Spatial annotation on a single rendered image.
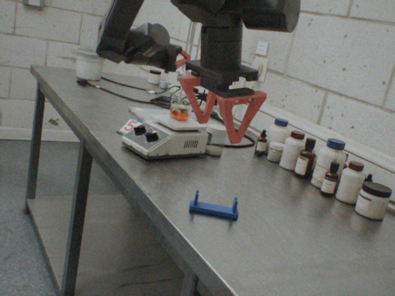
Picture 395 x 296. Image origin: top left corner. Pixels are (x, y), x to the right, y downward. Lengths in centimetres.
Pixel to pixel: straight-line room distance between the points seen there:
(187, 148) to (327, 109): 49
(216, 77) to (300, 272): 38
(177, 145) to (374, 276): 60
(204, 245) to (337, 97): 82
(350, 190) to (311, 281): 46
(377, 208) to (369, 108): 36
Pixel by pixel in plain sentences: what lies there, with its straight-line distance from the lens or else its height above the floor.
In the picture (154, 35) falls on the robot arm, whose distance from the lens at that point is 110.
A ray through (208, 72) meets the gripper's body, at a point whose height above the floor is 106.
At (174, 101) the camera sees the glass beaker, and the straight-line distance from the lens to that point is 129.
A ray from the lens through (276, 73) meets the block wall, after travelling 176.
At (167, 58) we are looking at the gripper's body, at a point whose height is 101.
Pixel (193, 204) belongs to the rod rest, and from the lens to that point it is 97.
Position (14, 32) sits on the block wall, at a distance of 356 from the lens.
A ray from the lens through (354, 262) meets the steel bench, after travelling 94.
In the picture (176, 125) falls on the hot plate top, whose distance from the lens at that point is 125.
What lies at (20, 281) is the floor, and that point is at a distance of 205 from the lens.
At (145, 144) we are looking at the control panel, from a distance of 122.
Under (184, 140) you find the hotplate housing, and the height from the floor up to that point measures 80.
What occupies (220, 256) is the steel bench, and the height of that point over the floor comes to 75.
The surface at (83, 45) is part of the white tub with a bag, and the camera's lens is 219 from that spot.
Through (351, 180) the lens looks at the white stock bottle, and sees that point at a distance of 122.
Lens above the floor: 113
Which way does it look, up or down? 16 degrees down
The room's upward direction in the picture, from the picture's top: 11 degrees clockwise
